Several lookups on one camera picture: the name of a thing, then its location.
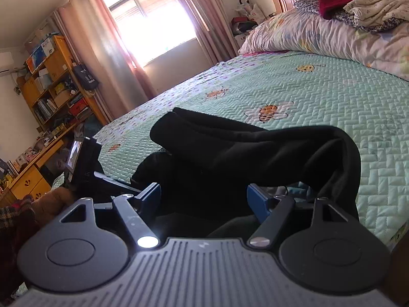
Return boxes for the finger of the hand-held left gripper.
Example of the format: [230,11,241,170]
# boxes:
[94,172,143,195]

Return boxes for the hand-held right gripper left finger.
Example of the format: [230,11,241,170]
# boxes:
[60,182,161,249]

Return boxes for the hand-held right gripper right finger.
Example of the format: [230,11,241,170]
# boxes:
[247,184,351,250]

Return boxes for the black sweatpants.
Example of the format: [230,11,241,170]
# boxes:
[130,106,361,240]

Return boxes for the person's left forearm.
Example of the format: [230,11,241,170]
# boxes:
[0,195,42,298]

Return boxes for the person's left hand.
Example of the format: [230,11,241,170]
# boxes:
[33,189,75,227]

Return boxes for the wooden desk with drawers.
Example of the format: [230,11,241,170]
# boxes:
[0,122,87,202]

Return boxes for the black hanging bag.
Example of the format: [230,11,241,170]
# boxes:
[73,64,99,90]

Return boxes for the pink curtain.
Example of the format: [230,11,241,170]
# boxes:
[163,0,238,68]
[58,0,157,120]

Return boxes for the green quilted bee bedspread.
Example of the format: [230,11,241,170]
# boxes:
[51,49,409,253]

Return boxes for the wooden bookshelf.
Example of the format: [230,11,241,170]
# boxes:
[16,35,109,135]

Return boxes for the white air conditioner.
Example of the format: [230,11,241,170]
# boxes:
[0,49,15,77]

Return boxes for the cardboard box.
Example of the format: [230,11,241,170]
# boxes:
[24,22,61,55]

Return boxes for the bright window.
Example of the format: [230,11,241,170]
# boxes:
[109,0,197,68]

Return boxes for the floral white duvet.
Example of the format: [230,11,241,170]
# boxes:
[238,8,409,82]

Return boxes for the white plastic bag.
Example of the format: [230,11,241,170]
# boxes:
[236,0,266,23]

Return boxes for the white crumpled garment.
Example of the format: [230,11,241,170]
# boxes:
[343,0,409,28]

